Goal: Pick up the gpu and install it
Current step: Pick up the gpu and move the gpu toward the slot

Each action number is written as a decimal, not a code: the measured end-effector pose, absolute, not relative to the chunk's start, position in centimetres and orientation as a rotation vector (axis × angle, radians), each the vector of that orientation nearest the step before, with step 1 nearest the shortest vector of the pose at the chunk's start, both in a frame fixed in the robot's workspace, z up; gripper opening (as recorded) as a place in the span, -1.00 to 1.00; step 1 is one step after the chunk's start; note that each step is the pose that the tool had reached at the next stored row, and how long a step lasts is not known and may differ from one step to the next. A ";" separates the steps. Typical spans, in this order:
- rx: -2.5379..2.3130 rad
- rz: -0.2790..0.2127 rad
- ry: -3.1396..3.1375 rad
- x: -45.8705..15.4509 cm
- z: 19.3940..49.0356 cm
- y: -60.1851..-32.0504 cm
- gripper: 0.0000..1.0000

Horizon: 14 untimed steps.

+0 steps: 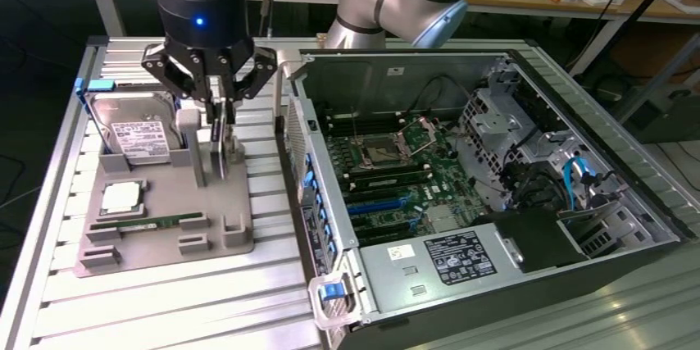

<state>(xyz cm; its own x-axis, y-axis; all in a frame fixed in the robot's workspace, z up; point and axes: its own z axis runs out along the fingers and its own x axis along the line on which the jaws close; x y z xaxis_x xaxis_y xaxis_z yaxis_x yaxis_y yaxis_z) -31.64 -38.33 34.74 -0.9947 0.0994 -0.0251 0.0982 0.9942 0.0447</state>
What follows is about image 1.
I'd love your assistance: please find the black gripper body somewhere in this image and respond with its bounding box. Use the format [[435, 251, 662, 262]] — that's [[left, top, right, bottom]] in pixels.
[[148, 0, 256, 99]]

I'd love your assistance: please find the green graphics card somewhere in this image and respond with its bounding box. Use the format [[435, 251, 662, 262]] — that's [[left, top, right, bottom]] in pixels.
[[207, 98, 238, 182]]

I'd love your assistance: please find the blue disk carrier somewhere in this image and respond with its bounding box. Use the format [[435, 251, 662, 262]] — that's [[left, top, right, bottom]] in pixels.
[[72, 76, 186, 154]]

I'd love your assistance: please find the silver hard disk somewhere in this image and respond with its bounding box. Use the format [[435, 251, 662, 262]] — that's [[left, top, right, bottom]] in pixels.
[[88, 91, 186, 159]]

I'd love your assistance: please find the CPU socket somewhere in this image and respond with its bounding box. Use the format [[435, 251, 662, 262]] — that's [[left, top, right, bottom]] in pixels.
[[355, 136, 411, 171]]

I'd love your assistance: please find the silver CPU chip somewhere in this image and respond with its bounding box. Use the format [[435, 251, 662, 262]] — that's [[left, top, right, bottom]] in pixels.
[[100, 180, 148, 215]]

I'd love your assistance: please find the metal socket cover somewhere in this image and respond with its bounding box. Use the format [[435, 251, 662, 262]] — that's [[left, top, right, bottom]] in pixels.
[[398, 115, 446, 150]]

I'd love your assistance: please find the black RAM stick with label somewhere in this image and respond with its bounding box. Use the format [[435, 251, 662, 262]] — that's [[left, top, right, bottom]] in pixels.
[[347, 168, 431, 194]]

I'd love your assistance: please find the green RAM stick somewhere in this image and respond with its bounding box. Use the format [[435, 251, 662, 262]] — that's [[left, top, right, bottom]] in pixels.
[[88, 212, 207, 231]]

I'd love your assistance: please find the black expansion slot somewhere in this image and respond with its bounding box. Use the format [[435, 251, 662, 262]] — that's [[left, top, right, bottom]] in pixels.
[[348, 189, 410, 204]]

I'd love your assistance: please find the metal drive cage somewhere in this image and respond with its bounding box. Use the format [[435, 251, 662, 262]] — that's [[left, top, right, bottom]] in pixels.
[[458, 66, 551, 189]]

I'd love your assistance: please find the grey parts rack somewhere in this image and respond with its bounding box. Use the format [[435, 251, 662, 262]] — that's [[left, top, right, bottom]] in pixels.
[[74, 108, 258, 280]]

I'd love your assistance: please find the silver chipset heat sink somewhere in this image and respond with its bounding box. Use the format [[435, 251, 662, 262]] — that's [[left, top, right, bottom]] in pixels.
[[426, 206, 466, 232]]

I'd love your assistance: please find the blue case latch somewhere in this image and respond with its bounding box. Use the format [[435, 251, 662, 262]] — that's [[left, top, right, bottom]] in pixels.
[[319, 282, 344, 302]]

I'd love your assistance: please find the grey power supply unit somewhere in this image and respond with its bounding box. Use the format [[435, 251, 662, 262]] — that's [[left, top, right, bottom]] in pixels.
[[358, 225, 527, 314]]

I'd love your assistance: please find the black open PC case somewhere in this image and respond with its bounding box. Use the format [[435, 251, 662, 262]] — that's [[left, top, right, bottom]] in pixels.
[[272, 47, 695, 350]]

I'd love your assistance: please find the metal disk bay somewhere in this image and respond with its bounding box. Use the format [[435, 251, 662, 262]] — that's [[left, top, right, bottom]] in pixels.
[[558, 198, 683, 261]]

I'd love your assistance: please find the dark equipment box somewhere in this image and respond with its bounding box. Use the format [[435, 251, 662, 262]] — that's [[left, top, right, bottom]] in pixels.
[[626, 89, 700, 144]]

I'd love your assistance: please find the blue disk wire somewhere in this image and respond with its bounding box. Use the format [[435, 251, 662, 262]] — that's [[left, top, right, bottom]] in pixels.
[[562, 152, 596, 214]]

